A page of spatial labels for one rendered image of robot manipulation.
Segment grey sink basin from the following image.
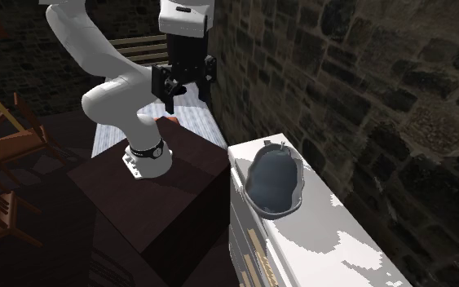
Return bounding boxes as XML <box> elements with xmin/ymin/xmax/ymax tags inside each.
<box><xmin>242</xmin><ymin>139</ymin><xmax>306</xmax><ymax>221</ymax></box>

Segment small orange object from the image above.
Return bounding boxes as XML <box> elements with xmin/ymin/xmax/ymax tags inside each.
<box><xmin>154</xmin><ymin>116</ymin><xmax>181</xmax><ymax>126</ymax></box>

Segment white cabinet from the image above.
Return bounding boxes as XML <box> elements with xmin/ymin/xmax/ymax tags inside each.
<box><xmin>227</xmin><ymin>132</ymin><xmax>413</xmax><ymax>287</ymax></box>

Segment dark robot stand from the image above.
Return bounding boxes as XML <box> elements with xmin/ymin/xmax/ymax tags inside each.
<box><xmin>66</xmin><ymin>117</ymin><xmax>232</xmax><ymax>287</ymax></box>

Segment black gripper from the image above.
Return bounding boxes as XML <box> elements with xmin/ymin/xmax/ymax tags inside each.
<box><xmin>151</xmin><ymin>33</ymin><xmax>218</xmax><ymax>115</ymax></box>

